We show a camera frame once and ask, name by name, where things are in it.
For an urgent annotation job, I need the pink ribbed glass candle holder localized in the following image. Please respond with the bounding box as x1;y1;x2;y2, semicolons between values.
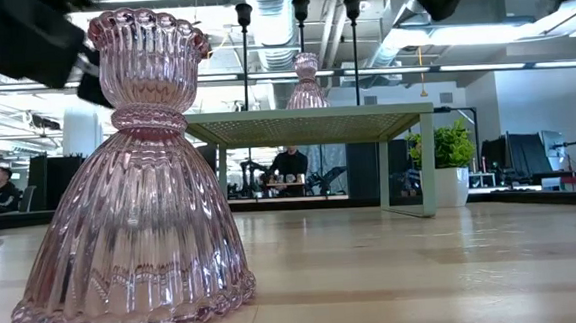
0;0;259;323
281;51;331;112

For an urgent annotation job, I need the black partition panel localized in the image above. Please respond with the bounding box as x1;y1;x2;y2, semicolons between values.
344;138;411;202

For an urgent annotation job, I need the small green plant white pot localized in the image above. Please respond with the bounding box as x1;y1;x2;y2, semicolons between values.
404;117;480;210

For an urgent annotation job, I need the black computer monitor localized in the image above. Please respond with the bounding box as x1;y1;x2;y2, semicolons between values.
479;129;556;186

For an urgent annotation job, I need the black cabinet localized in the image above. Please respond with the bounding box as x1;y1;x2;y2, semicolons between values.
25;152;89;212

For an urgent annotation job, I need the black metal table frame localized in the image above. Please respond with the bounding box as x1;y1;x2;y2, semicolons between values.
0;176;576;244

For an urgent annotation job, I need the green perforated metal shelf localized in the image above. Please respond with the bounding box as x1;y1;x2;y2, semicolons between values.
183;99;442;233

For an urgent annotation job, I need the silver monitor on arm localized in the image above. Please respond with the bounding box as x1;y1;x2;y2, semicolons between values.
539;128;576;175

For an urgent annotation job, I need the tall black candlestick holder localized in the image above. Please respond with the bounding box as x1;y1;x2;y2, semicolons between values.
342;0;369;108
234;1;260;113
291;0;315;57

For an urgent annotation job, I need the white round column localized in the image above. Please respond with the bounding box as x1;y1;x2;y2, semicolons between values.
60;105;103;159

